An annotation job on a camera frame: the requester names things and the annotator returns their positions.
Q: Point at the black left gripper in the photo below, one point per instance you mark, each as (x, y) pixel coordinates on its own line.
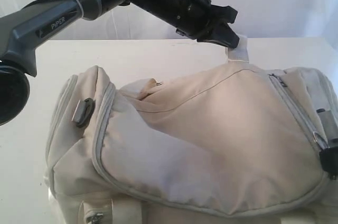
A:
(196, 19)

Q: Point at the beige canvas duffel bag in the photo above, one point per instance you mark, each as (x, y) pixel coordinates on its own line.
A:
(233, 144)

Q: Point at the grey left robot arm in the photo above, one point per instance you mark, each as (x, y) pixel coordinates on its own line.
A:
(25, 30)

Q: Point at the white backdrop curtain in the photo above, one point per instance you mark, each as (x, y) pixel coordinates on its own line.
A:
(256, 19)

